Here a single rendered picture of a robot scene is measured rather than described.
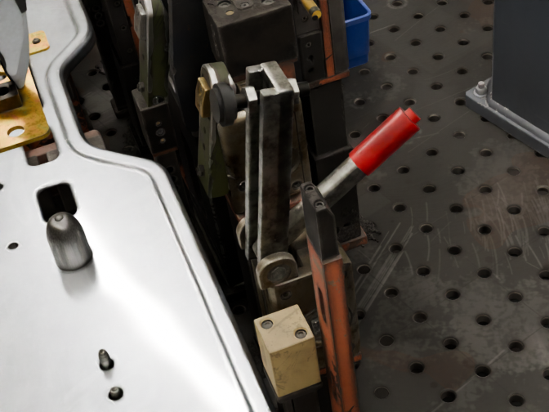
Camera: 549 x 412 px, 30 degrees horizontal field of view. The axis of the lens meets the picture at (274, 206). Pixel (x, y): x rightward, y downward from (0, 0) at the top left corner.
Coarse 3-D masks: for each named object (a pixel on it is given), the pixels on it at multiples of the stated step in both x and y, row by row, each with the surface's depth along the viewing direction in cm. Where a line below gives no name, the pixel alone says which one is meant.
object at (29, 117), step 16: (32, 80) 63; (0, 96) 61; (16, 96) 61; (32, 96) 62; (0, 112) 61; (16, 112) 61; (32, 112) 61; (0, 128) 60; (16, 128) 60; (32, 128) 60; (48, 128) 60; (0, 144) 59; (16, 144) 59
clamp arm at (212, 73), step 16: (208, 64) 87; (224, 64) 87; (208, 80) 86; (224, 80) 86; (208, 96) 87; (208, 112) 88; (208, 128) 89; (208, 144) 90; (208, 160) 91; (208, 176) 92; (224, 176) 92; (208, 192) 93; (224, 192) 94
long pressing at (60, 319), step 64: (64, 0) 118; (64, 64) 108; (64, 128) 100; (0, 192) 95; (128, 192) 93; (0, 256) 89; (128, 256) 87; (192, 256) 86; (0, 320) 84; (64, 320) 83; (128, 320) 82; (192, 320) 81; (0, 384) 79; (64, 384) 78; (128, 384) 77; (192, 384) 76; (256, 384) 75
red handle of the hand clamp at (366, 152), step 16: (400, 112) 73; (384, 128) 73; (400, 128) 73; (416, 128) 73; (368, 144) 73; (384, 144) 73; (400, 144) 73; (352, 160) 74; (368, 160) 73; (384, 160) 74; (336, 176) 75; (352, 176) 74; (320, 192) 75; (336, 192) 75; (304, 224) 76; (256, 240) 77; (288, 240) 76
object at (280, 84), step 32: (224, 96) 66; (256, 96) 67; (288, 96) 66; (256, 128) 70; (288, 128) 68; (256, 160) 72; (288, 160) 70; (256, 192) 74; (288, 192) 71; (256, 224) 76; (288, 224) 74; (256, 256) 79
